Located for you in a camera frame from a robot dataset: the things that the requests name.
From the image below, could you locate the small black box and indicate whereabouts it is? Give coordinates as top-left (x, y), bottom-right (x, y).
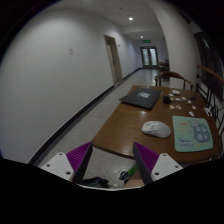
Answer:
top-left (163, 96), bottom-right (171, 104)

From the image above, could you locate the wooden handrail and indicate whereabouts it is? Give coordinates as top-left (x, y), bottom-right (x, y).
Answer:
top-left (197, 64), bottom-right (224, 84)

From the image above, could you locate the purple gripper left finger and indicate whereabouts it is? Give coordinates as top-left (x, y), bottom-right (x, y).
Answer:
top-left (40, 141), bottom-right (94, 185)

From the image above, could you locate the black laptop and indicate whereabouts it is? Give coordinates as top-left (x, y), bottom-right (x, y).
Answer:
top-left (120, 87), bottom-right (161, 110)

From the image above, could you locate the white card on table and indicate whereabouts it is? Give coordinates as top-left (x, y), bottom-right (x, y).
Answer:
top-left (172, 90), bottom-right (180, 95)

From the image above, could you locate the wooden chair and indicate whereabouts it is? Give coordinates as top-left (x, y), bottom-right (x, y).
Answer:
top-left (154, 71), bottom-right (194, 91)

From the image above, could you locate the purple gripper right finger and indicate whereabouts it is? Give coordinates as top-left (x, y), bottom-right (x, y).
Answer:
top-left (132, 141), bottom-right (184, 186)

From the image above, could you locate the brown wooden table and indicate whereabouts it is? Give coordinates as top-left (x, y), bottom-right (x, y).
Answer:
top-left (92, 86), bottom-right (221, 164)

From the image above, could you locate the beige door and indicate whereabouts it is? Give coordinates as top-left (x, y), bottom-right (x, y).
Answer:
top-left (105, 36), bottom-right (117, 84)

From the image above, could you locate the glass double door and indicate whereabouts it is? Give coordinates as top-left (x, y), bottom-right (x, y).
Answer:
top-left (140, 47), bottom-right (158, 68)

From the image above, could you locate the white computer mouse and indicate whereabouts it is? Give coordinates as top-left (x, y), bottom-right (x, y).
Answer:
top-left (142, 121), bottom-right (171, 138)

